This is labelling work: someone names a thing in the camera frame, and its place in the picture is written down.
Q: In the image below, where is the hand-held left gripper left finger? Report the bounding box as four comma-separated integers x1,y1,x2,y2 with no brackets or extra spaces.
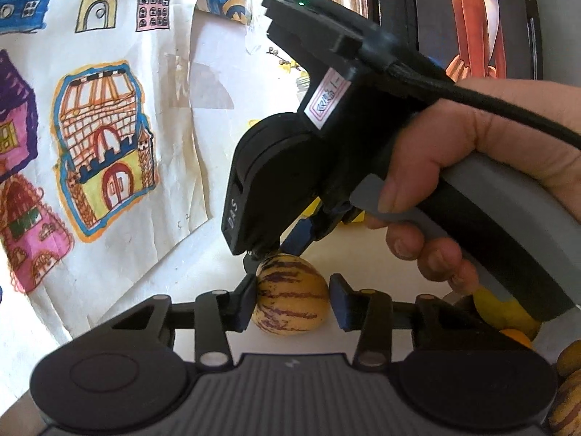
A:
109,275,259,368

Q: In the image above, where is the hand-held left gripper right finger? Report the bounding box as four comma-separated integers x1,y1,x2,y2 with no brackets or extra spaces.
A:
329,274,459,368

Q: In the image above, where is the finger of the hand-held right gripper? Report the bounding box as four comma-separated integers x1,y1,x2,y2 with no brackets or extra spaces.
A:
244,243,282,277
281,200,361,259

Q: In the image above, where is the striped pepino melon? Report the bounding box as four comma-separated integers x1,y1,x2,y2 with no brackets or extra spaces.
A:
253,254,330,338
547,375,581,436

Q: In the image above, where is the person's right hand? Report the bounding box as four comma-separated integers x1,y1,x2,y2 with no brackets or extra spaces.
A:
363,75,581,297

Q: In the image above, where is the white printed tablecloth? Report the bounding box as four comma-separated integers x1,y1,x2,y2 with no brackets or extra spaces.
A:
68,227,559,359

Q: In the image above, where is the paper drawing of colourful houses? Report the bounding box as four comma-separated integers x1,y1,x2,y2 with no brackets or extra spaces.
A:
0,0,216,341

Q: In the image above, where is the small orange tangerine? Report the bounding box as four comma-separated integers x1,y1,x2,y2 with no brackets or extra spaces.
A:
499,328,533,350

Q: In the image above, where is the framed picture with orange figure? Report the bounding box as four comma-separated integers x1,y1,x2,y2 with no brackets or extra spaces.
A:
372,0,543,80

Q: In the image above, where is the black cable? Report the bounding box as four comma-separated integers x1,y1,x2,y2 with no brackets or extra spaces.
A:
358,36,581,148

